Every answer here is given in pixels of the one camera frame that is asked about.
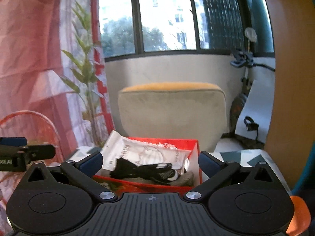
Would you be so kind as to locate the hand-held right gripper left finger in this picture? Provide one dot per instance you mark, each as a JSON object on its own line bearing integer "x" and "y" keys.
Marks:
{"x": 90, "y": 163}

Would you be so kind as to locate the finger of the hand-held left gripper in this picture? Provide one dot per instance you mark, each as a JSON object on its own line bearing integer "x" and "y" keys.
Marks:
{"x": 12, "y": 141}
{"x": 24, "y": 154}

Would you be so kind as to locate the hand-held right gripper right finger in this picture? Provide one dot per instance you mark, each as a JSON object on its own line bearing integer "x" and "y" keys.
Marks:
{"x": 209, "y": 164}

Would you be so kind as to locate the red strawberry print cardboard box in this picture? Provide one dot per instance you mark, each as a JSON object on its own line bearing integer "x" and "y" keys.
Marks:
{"x": 194, "y": 157}

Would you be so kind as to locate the grey ribbed sock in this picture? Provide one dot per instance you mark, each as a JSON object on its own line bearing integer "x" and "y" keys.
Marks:
{"x": 184, "y": 179}

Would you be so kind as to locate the black sock with white trim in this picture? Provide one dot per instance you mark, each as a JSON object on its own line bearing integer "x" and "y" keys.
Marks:
{"x": 161, "y": 175}

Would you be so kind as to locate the white packet with brown labels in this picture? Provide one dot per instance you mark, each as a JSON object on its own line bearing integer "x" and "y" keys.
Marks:
{"x": 142, "y": 150}

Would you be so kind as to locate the geometric patterned tablecloth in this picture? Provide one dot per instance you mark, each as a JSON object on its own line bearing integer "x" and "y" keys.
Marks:
{"x": 233, "y": 156}

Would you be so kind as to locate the beige upholstered chair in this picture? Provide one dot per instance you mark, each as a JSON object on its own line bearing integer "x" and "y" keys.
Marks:
{"x": 172, "y": 113}

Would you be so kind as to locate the exercise bike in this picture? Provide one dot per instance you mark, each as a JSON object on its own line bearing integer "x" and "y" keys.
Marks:
{"x": 238, "y": 108}

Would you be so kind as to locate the teal curtain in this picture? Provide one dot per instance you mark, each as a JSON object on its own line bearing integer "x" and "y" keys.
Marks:
{"x": 305, "y": 177}

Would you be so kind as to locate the orange plastic object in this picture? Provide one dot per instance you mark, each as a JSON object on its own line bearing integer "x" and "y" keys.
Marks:
{"x": 299, "y": 216}

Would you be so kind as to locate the wooden panel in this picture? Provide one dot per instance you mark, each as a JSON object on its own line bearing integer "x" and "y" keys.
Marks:
{"x": 292, "y": 78}

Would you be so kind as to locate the clear plastic bag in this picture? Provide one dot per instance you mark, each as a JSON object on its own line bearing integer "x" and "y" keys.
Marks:
{"x": 250, "y": 34}

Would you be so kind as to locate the black framed window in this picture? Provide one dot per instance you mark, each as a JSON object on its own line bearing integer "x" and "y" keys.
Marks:
{"x": 167, "y": 17}

